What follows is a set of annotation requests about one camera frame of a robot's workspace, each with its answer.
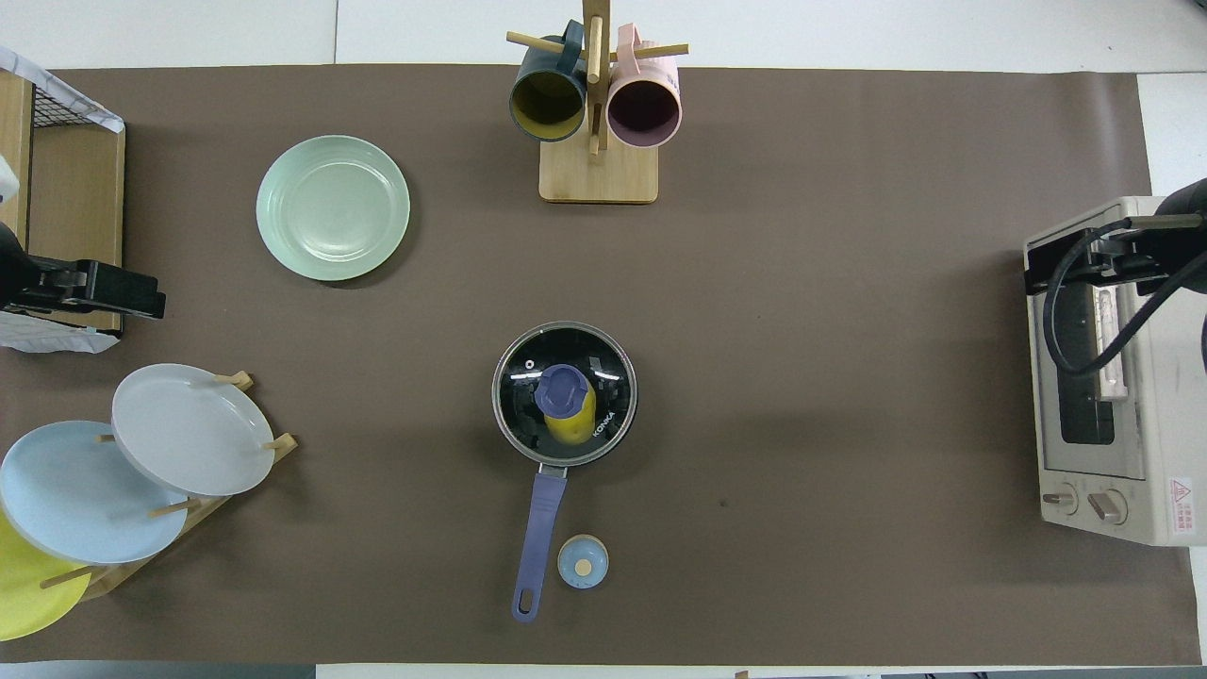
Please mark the light blue plate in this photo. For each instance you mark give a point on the light blue plate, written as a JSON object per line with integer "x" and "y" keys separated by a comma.
{"x": 75, "y": 500}

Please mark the glass lid with purple knob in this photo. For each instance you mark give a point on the glass lid with purple knob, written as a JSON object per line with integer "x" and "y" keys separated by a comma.
{"x": 564, "y": 391}

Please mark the wooden mug tree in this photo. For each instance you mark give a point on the wooden mug tree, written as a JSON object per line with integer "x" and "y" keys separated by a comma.
{"x": 599, "y": 179}

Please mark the brown table mat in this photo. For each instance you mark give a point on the brown table mat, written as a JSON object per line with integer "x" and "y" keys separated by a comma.
{"x": 801, "y": 283}

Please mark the pink mug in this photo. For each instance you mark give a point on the pink mug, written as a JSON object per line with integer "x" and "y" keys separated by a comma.
{"x": 644, "y": 113}

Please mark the dark teal mug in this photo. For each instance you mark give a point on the dark teal mug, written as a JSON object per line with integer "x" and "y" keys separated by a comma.
{"x": 547, "y": 99}

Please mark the white patterned paper sheet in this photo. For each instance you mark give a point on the white patterned paper sheet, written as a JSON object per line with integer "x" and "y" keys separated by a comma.
{"x": 57, "y": 94}
{"x": 57, "y": 338}

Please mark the light green plate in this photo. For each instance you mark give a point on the light green plate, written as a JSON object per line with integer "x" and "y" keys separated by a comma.
{"x": 333, "y": 207}

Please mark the wooden plate rack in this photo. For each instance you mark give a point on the wooden plate rack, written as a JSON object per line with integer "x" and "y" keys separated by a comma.
{"x": 240, "y": 380}

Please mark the yellow plate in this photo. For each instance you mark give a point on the yellow plate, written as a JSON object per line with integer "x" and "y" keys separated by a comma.
{"x": 28, "y": 594}

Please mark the beige toaster oven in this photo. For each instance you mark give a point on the beige toaster oven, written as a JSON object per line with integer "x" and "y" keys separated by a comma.
{"x": 1160, "y": 424}

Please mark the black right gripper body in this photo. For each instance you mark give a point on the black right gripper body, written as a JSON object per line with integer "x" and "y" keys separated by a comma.
{"x": 1146, "y": 259}

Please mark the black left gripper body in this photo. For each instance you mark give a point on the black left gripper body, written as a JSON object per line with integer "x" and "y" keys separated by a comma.
{"x": 57, "y": 294}

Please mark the grey plate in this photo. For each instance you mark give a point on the grey plate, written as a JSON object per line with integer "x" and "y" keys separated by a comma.
{"x": 189, "y": 429}

